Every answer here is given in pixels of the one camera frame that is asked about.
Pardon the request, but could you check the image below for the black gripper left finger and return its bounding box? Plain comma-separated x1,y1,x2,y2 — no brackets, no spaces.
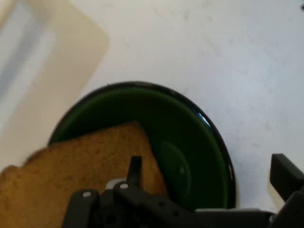
61,155,198,228

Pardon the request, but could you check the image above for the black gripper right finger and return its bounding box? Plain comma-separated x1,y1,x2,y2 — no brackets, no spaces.
269,153,304,228

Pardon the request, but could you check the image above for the dark green bowl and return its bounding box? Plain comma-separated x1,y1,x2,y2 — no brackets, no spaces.
47,81,236,211

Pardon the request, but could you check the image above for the brown toast bread slice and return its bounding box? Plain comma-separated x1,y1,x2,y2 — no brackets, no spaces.
0,120,170,228

